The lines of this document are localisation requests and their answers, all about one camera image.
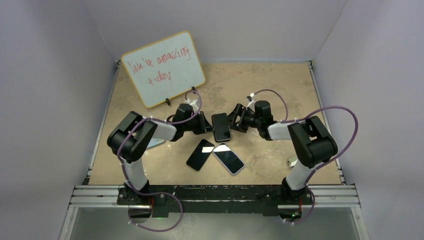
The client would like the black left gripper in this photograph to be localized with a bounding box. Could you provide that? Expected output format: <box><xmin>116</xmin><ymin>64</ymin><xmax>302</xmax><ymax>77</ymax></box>
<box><xmin>182</xmin><ymin>111</ymin><xmax>214</xmax><ymax>136</ymax></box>

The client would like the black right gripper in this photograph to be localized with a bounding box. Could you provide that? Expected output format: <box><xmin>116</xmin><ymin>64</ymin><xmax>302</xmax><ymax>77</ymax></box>
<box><xmin>220</xmin><ymin>104</ymin><xmax>262</xmax><ymax>134</ymax></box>

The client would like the black phone case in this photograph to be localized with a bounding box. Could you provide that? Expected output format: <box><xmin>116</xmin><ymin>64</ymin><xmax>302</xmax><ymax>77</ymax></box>
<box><xmin>211</xmin><ymin>112</ymin><xmax>233</xmax><ymax>143</ymax></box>

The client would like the lavender phone case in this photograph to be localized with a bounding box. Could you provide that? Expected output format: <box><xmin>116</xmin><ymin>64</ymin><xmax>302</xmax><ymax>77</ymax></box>
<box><xmin>211</xmin><ymin>142</ymin><xmax>246</xmax><ymax>176</ymax></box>

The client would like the light blue phone case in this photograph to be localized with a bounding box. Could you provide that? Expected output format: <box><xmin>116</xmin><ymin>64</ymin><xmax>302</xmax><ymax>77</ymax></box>
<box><xmin>146</xmin><ymin>138</ymin><xmax>166</xmax><ymax>150</ymax></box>

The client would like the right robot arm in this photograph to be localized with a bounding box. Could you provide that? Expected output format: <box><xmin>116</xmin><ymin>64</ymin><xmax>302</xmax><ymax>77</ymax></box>
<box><xmin>222</xmin><ymin>100</ymin><xmax>338</xmax><ymax>204</ymax></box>

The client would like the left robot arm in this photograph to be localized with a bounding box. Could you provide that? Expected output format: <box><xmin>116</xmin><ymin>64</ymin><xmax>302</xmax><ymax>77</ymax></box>
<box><xmin>107</xmin><ymin>103</ymin><xmax>214</xmax><ymax>205</ymax></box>

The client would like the black phone with white sticker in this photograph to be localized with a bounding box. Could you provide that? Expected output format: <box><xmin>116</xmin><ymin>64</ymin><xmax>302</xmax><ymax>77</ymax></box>
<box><xmin>186</xmin><ymin>139</ymin><xmax>215</xmax><ymax>172</ymax></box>

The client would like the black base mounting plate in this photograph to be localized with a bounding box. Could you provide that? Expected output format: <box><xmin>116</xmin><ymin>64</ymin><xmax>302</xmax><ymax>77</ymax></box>
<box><xmin>116</xmin><ymin>184</ymin><xmax>313</xmax><ymax>218</ymax></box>

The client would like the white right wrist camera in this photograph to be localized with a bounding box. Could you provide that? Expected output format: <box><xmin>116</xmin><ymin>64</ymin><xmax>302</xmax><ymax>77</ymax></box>
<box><xmin>246</xmin><ymin>92</ymin><xmax>256</xmax><ymax>112</ymax></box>

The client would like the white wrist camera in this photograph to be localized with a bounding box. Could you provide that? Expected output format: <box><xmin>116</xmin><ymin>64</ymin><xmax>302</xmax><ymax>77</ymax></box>
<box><xmin>186</xmin><ymin>98</ymin><xmax>202</xmax><ymax>112</ymax></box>
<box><xmin>246</xmin><ymin>92</ymin><xmax>256</xmax><ymax>112</ymax></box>

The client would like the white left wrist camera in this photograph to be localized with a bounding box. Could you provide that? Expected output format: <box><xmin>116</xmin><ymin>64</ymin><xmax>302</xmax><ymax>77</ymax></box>
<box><xmin>186</xmin><ymin>98</ymin><xmax>202</xmax><ymax>112</ymax></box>

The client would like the white board with yellow frame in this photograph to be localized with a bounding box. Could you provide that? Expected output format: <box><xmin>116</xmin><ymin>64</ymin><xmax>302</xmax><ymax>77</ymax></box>
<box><xmin>120</xmin><ymin>31</ymin><xmax>206</xmax><ymax>108</ymax></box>

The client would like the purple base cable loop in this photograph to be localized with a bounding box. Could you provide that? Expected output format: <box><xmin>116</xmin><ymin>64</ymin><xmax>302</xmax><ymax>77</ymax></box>
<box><xmin>127</xmin><ymin>192</ymin><xmax>184</xmax><ymax>233</ymax></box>

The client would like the aluminium frame rail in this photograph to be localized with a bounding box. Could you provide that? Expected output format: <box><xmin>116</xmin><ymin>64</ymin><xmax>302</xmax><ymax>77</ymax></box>
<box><xmin>69</xmin><ymin>185</ymin><xmax>121</xmax><ymax>208</ymax></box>

